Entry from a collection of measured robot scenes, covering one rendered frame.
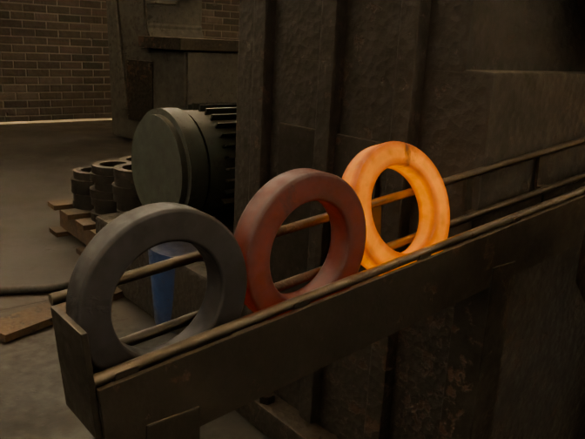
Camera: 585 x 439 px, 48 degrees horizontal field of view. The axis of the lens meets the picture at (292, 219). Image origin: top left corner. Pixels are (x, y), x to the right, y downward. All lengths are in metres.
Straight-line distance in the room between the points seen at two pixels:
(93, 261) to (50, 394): 1.25
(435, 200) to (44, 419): 1.15
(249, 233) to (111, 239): 0.16
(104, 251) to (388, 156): 0.42
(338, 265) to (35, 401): 1.17
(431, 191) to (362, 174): 0.13
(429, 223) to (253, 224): 0.32
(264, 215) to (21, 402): 1.23
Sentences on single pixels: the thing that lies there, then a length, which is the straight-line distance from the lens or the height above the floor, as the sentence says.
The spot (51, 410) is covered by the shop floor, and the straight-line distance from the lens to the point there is 1.77.
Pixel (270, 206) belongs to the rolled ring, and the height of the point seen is 0.73.
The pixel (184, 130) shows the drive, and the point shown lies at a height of 0.63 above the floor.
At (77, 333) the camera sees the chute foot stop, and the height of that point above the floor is 0.65.
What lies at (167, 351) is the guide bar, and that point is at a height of 0.61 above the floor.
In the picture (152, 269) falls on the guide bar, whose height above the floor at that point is 0.67.
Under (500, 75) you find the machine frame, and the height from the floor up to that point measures 0.87.
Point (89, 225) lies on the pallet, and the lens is 2.77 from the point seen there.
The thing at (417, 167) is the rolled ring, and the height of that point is 0.74.
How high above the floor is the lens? 0.90
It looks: 15 degrees down
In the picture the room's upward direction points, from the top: 3 degrees clockwise
